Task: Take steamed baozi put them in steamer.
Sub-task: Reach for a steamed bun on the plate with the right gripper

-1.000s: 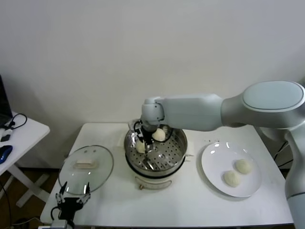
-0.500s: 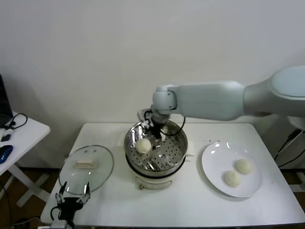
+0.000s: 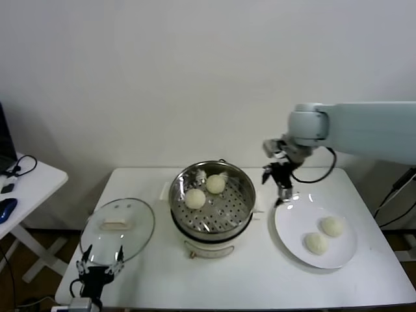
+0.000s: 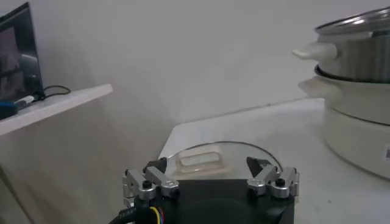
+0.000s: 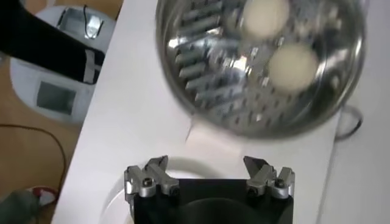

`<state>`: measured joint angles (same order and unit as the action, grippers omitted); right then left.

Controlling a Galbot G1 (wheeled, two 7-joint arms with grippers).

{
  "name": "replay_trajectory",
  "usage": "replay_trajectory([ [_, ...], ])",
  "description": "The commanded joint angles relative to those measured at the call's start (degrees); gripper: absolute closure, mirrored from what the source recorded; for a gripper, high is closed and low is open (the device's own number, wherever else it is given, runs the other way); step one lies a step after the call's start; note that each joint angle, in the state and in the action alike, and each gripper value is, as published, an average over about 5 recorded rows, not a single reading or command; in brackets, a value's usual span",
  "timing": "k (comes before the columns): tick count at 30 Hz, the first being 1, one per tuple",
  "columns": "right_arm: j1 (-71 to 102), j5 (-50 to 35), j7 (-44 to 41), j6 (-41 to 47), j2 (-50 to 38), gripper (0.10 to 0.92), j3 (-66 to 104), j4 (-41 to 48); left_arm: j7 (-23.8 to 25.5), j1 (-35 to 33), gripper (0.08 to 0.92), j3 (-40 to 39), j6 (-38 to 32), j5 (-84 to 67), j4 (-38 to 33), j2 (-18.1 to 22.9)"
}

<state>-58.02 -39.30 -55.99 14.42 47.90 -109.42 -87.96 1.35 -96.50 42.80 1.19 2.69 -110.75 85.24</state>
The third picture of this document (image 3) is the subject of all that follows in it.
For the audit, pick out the round glass pot lid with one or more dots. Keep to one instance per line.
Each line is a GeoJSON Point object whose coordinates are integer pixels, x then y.
{"type": "Point", "coordinates": [130, 234]}

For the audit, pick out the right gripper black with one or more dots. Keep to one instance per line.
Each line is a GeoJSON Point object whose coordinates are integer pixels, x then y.
{"type": "Point", "coordinates": [282, 175]}

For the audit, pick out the blue computer mouse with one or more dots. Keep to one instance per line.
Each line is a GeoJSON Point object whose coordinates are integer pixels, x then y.
{"type": "Point", "coordinates": [7, 209]}

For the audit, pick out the small black device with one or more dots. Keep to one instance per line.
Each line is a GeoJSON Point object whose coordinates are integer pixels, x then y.
{"type": "Point", "coordinates": [8, 188]}

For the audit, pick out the white furniture leg frame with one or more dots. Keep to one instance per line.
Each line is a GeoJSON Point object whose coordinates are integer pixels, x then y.
{"type": "Point", "coordinates": [409, 256]}

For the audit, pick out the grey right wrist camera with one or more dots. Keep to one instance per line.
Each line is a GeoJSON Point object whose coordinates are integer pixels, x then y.
{"type": "Point", "coordinates": [269, 148]}

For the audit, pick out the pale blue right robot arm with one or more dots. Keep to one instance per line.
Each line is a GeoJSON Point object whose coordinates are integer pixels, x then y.
{"type": "Point", "coordinates": [357, 126]}

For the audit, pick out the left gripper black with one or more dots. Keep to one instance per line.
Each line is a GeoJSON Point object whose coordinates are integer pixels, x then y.
{"type": "Point", "coordinates": [96, 279]}

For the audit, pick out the black laptop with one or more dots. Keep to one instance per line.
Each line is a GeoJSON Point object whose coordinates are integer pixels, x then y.
{"type": "Point", "coordinates": [6, 139]}

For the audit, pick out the stainless steel steamer basket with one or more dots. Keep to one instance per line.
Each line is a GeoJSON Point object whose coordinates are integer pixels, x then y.
{"type": "Point", "coordinates": [240, 191]}

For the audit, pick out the white round plate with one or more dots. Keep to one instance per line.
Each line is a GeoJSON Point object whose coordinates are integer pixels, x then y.
{"type": "Point", "coordinates": [341, 250]}
{"type": "Point", "coordinates": [271, 227]}

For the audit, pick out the white side table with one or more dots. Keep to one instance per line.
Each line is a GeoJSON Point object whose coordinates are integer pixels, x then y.
{"type": "Point", "coordinates": [39, 182]}

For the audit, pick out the white steamed baozi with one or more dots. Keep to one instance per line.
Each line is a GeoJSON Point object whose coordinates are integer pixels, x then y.
{"type": "Point", "coordinates": [195, 199]}
{"type": "Point", "coordinates": [316, 243]}
{"type": "Point", "coordinates": [332, 227]}
{"type": "Point", "coordinates": [216, 184]}

